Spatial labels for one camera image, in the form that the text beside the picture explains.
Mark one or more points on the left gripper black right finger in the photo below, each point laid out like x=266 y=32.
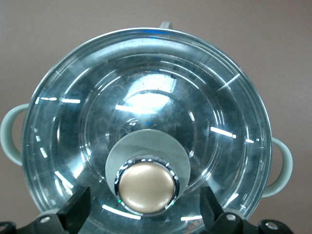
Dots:
x=214 y=217

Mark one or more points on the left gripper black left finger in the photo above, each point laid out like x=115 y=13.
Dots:
x=70 y=214

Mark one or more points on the glass lid with beige knob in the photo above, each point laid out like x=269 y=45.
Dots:
x=146 y=109

